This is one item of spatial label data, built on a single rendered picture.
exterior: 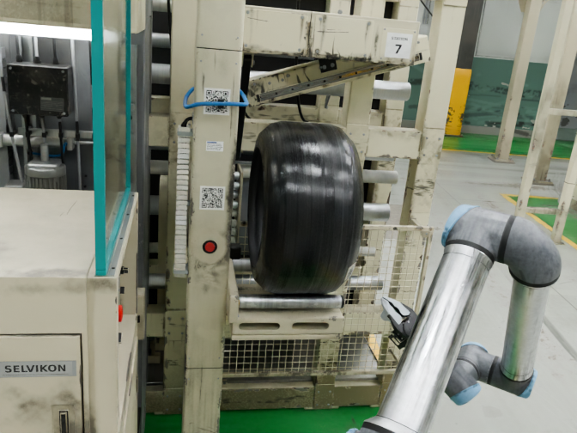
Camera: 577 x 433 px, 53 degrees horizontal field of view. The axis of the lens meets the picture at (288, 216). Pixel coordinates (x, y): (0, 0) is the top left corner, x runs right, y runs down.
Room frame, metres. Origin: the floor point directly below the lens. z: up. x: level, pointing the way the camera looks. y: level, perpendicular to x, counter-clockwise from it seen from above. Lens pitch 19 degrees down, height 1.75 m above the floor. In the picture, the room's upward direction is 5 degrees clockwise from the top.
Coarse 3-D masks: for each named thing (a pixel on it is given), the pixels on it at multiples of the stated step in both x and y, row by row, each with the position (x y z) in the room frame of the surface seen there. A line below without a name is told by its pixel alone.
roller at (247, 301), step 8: (240, 296) 1.64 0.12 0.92; (248, 296) 1.65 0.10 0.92; (256, 296) 1.65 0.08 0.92; (264, 296) 1.66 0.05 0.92; (272, 296) 1.66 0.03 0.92; (280, 296) 1.67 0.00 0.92; (288, 296) 1.67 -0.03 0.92; (296, 296) 1.68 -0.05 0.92; (304, 296) 1.68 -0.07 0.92; (312, 296) 1.69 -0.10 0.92; (320, 296) 1.69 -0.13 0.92; (328, 296) 1.70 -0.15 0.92; (336, 296) 1.70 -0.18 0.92; (240, 304) 1.63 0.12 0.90; (248, 304) 1.63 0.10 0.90; (256, 304) 1.64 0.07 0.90; (264, 304) 1.64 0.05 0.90; (272, 304) 1.65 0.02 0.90; (280, 304) 1.65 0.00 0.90; (288, 304) 1.66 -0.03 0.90; (296, 304) 1.66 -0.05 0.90; (304, 304) 1.67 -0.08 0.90; (312, 304) 1.67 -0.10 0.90; (320, 304) 1.68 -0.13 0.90; (328, 304) 1.68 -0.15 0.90; (336, 304) 1.69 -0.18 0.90
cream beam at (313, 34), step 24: (264, 24) 1.97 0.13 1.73; (288, 24) 1.99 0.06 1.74; (312, 24) 2.00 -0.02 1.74; (336, 24) 2.02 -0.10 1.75; (360, 24) 2.03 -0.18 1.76; (384, 24) 2.05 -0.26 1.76; (408, 24) 2.07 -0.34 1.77; (264, 48) 1.97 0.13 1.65; (288, 48) 1.99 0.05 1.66; (312, 48) 2.00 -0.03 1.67; (336, 48) 2.02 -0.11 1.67; (360, 48) 2.03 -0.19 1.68; (384, 48) 2.05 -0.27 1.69
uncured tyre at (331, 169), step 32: (288, 128) 1.75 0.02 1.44; (320, 128) 1.78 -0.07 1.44; (256, 160) 1.95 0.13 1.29; (288, 160) 1.62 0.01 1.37; (320, 160) 1.64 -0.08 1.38; (352, 160) 1.68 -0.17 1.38; (256, 192) 2.03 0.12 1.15; (288, 192) 1.57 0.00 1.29; (320, 192) 1.58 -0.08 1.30; (352, 192) 1.61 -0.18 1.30; (256, 224) 2.00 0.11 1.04; (288, 224) 1.54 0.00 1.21; (320, 224) 1.55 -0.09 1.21; (352, 224) 1.58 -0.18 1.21; (256, 256) 1.84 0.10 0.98; (288, 256) 1.54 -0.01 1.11; (320, 256) 1.56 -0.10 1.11; (352, 256) 1.60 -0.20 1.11; (288, 288) 1.61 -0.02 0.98; (320, 288) 1.63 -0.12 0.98
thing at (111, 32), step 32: (96, 0) 0.98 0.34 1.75; (128, 0) 1.51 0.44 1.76; (96, 32) 0.98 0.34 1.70; (128, 32) 1.51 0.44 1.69; (96, 64) 0.98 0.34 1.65; (128, 64) 1.51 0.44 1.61; (96, 96) 0.98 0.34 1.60; (128, 96) 1.51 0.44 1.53; (96, 128) 0.98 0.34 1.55; (128, 128) 1.51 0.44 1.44; (96, 160) 0.98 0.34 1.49; (128, 160) 1.51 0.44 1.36; (96, 192) 0.98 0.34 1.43; (128, 192) 1.46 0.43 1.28; (96, 224) 0.98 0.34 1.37; (96, 256) 0.98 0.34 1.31
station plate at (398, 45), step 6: (390, 36) 2.05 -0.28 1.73; (396, 36) 2.06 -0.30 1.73; (402, 36) 2.06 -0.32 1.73; (408, 36) 2.07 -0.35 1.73; (390, 42) 2.05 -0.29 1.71; (396, 42) 2.06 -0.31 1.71; (402, 42) 2.06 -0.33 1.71; (408, 42) 2.07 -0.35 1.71; (390, 48) 2.05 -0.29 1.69; (396, 48) 2.06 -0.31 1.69; (402, 48) 2.06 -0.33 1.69; (408, 48) 2.07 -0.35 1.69; (390, 54) 2.05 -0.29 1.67; (396, 54) 2.06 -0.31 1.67; (402, 54) 2.06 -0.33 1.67; (408, 54) 2.07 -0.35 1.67
